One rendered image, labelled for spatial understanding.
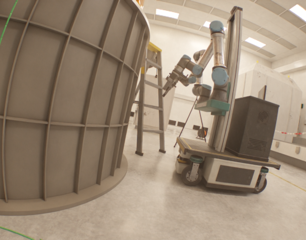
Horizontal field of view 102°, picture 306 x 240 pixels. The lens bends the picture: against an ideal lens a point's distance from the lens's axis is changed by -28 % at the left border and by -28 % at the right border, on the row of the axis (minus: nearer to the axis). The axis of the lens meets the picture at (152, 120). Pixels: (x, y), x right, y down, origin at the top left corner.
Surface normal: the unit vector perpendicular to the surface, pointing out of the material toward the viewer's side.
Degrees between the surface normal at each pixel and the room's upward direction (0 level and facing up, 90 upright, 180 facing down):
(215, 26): 83
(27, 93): 90
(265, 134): 90
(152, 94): 90
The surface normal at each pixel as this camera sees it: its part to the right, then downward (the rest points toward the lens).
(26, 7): 0.63, 0.17
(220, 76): -0.45, 0.07
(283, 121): 0.03, 0.05
